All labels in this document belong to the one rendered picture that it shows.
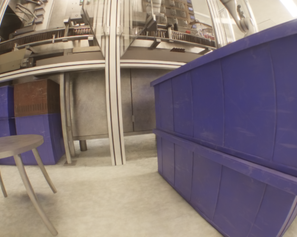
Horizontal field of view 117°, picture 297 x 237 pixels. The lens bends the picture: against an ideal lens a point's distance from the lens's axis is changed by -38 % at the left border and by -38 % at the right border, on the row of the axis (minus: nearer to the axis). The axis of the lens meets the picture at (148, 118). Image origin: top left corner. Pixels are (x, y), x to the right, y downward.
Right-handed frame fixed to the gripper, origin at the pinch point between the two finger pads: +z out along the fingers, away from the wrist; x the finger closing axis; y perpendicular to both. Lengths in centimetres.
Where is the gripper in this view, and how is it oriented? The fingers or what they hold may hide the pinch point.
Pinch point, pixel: (150, 40)
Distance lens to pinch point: 99.5
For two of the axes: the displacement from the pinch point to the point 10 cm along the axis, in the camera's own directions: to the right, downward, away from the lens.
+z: -1.3, 6.6, 7.4
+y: -2.6, -7.5, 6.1
